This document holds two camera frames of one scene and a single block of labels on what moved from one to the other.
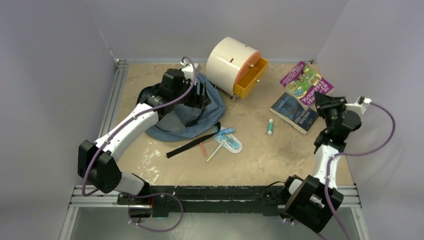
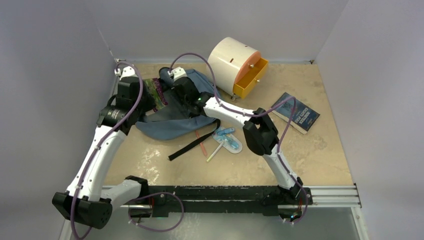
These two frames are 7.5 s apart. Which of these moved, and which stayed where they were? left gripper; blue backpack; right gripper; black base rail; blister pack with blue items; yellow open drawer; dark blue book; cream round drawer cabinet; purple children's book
Moved: right gripper; left gripper; purple children's book
Stayed: black base rail; cream round drawer cabinet; blue backpack; blister pack with blue items; dark blue book; yellow open drawer
